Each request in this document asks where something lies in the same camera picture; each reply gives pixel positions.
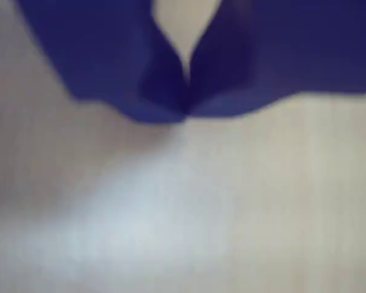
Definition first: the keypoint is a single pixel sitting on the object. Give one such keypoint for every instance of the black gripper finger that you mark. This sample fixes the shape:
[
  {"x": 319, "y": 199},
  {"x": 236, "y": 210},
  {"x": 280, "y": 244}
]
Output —
[
  {"x": 277, "y": 52},
  {"x": 109, "y": 55}
]

